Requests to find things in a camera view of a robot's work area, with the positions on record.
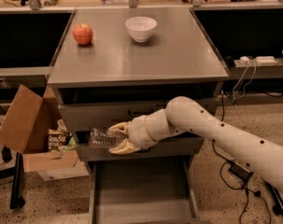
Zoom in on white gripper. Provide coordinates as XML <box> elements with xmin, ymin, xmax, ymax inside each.
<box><xmin>107</xmin><ymin>115</ymin><xmax>157</xmax><ymax>155</ymax></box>

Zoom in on clear plastic water bottle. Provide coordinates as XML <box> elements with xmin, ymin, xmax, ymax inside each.
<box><xmin>88</xmin><ymin>128</ymin><xmax>126</xmax><ymax>148</ymax></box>

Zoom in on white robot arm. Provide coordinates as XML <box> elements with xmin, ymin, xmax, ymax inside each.
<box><xmin>108</xmin><ymin>96</ymin><xmax>283</xmax><ymax>192</ymax></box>

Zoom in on grey top drawer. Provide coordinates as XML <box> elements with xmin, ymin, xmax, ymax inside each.
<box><xmin>59</xmin><ymin>100</ymin><xmax>168</xmax><ymax>133</ymax></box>

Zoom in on grey drawer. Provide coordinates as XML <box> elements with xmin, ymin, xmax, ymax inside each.
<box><xmin>88</xmin><ymin>156</ymin><xmax>209</xmax><ymax>224</ymax></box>
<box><xmin>59</xmin><ymin>100</ymin><xmax>168</xmax><ymax>133</ymax></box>
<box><xmin>76</xmin><ymin>134</ymin><xmax>204</xmax><ymax>161</ymax></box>

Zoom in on grey bottom drawer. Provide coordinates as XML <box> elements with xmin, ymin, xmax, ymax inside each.
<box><xmin>88</xmin><ymin>156</ymin><xmax>209</xmax><ymax>224</ymax></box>

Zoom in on grey middle drawer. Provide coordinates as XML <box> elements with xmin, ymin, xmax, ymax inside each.
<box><xmin>76</xmin><ymin>134</ymin><xmax>204</xmax><ymax>161</ymax></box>

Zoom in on grey drawer cabinet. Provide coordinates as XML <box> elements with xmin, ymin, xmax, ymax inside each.
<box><xmin>47</xmin><ymin>6</ymin><xmax>231</xmax><ymax>175</ymax></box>

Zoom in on sea salt snack bag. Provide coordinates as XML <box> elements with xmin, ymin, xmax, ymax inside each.
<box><xmin>48</xmin><ymin>129</ymin><xmax>69</xmax><ymax>151</ymax></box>

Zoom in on brown cardboard box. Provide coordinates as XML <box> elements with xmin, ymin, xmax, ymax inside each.
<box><xmin>0</xmin><ymin>85</ymin><xmax>78</xmax><ymax>173</ymax></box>

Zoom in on white ceramic bowl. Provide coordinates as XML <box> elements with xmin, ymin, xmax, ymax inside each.
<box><xmin>125</xmin><ymin>17</ymin><xmax>157</xmax><ymax>43</ymax></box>

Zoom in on red apple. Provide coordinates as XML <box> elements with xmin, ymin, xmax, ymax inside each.
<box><xmin>72</xmin><ymin>23</ymin><xmax>93</xmax><ymax>46</ymax></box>

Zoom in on black power adapter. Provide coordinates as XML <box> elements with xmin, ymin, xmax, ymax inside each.
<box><xmin>229</xmin><ymin>162</ymin><xmax>253</xmax><ymax>181</ymax></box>

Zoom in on black stand leg left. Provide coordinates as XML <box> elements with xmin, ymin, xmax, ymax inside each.
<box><xmin>10</xmin><ymin>153</ymin><xmax>25</xmax><ymax>209</ymax></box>

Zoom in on black stand leg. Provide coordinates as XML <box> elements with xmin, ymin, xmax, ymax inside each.
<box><xmin>10</xmin><ymin>153</ymin><xmax>25</xmax><ymax>209</ymax></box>
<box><xmin>265</xmin><ymin>183</ymin><xmax>283</xmax><ymax>217</ymax></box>

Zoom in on white power strip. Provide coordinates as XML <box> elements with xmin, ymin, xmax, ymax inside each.
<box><xmin>238</xmin><ymin>56</ymin><xmax>277</xmax><ymax>66</ymax></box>

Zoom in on black stand leg right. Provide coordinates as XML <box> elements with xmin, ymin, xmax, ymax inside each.
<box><xmin>265</xmin><ymin>183</ymin><xmax>283</xmax><ymax>217</ymax></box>

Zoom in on black power cable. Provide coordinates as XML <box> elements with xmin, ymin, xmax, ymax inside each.
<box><xmin>210</xmin><ymin>90</ymin><xmax>273</xmax><ymax>224</ymax></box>

